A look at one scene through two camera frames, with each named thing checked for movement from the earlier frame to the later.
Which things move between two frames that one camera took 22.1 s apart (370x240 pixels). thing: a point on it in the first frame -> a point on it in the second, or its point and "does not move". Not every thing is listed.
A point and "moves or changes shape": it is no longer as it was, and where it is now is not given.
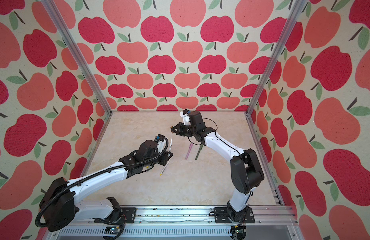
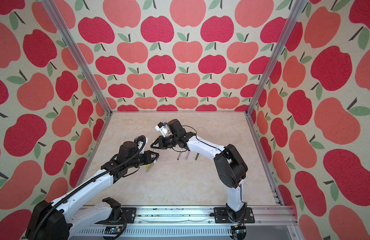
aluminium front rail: x=272 y=222 does not move
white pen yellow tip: x=162 y=172 moves or changes shape
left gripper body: x=162 y=159 -> x=141 y=159
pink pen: x=189 y=151 does not move
